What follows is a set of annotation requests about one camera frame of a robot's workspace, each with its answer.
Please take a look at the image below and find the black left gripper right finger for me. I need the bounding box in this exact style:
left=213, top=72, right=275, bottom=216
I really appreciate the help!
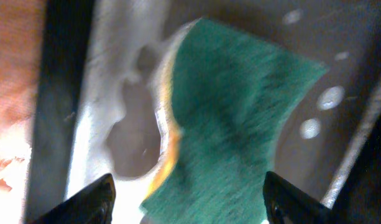
left=263, top=171, right=331, bottom=224

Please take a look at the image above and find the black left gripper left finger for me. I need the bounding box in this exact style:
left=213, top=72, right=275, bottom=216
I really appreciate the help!
left=32, top=174, right=116, bottom=224

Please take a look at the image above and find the green yellow sponge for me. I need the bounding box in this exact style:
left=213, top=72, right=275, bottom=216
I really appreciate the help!
left=142, top=19, right=328, bottom=224

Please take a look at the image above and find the black small water tray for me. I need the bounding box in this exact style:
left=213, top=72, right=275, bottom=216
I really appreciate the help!
left=24, top=0, right=381, bottom=223

